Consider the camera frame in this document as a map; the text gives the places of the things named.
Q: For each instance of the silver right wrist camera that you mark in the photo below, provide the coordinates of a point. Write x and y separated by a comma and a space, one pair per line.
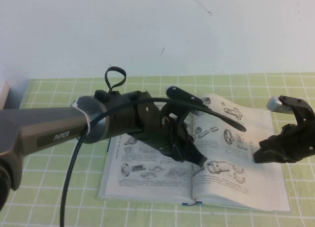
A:
276, 104

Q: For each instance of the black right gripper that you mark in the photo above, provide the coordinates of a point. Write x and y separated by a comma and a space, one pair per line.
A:
300, 143

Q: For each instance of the green checked tablecloth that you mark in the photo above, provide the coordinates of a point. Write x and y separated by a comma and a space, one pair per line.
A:
49, 200

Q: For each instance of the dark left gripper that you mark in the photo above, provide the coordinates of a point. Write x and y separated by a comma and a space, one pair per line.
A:
172, 136

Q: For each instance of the beige board panel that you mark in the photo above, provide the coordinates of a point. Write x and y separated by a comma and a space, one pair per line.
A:
3, 94

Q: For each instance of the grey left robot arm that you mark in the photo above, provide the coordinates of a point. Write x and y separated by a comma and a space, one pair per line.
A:
49, 128

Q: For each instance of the technical book with drawings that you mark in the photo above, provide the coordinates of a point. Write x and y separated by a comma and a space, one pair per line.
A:
233, 187

